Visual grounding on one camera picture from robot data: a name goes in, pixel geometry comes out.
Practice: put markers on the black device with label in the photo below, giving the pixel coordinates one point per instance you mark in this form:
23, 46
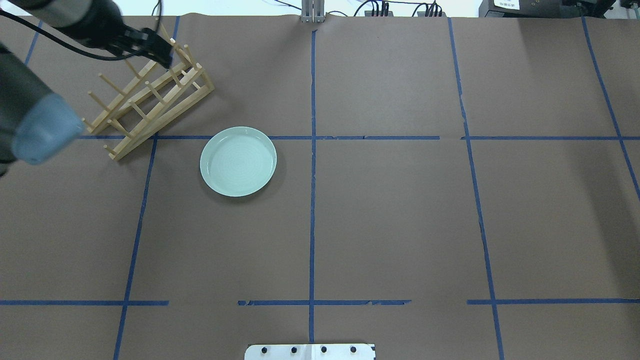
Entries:
549, 9

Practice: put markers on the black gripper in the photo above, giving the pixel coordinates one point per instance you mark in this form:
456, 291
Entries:
101, 23

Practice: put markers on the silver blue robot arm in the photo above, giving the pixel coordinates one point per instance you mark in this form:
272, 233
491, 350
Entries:
37, 123

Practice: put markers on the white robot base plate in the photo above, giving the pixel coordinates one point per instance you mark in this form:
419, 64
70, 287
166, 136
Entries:
311, 351

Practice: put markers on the wooden dish rack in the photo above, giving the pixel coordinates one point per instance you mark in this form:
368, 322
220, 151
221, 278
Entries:
151, 100

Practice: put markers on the grey aluminium frame post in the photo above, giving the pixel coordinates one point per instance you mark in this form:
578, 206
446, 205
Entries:
313, 11

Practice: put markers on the brown paper table cover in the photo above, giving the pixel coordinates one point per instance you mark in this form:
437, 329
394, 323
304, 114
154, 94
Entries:
462, 188

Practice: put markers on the light green ceramic plate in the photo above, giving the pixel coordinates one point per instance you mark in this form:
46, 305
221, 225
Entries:
238, 161

